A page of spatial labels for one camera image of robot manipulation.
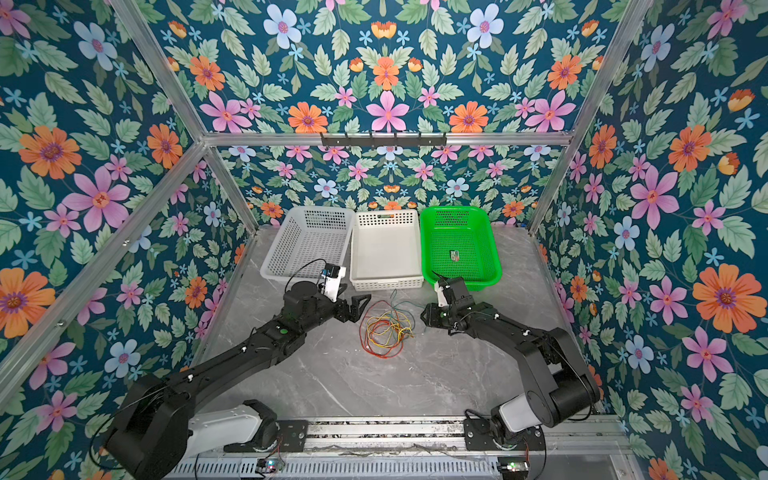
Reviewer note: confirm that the white mesh basket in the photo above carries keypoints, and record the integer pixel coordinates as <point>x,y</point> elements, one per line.
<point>309,237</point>

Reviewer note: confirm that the cream perforated basket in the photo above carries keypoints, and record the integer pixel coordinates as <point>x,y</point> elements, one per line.
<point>386,251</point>

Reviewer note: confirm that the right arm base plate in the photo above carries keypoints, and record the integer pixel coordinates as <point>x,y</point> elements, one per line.
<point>481,434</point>

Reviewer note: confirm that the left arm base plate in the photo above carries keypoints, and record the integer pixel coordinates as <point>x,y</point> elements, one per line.
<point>284,436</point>

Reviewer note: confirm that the green plastic basket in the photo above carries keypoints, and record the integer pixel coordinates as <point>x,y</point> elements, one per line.
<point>467,230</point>

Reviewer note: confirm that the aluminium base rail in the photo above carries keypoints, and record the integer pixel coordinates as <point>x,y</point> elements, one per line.
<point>425,448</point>

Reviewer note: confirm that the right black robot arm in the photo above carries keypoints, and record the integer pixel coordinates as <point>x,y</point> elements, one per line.
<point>556,381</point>

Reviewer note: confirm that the black hook bar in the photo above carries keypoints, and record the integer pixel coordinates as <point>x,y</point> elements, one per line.
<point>405,140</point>

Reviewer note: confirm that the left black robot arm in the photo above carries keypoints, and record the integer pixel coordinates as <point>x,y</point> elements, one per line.
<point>161,420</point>

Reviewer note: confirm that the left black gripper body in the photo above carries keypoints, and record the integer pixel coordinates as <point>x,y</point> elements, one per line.
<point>339,313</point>

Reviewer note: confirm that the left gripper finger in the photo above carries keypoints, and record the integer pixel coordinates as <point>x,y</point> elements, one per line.
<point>361,301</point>
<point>353,315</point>

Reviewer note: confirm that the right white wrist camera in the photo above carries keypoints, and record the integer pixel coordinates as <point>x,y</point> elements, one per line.
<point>441,299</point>

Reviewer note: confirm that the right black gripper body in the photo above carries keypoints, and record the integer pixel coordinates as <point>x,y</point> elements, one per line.
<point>443,312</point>

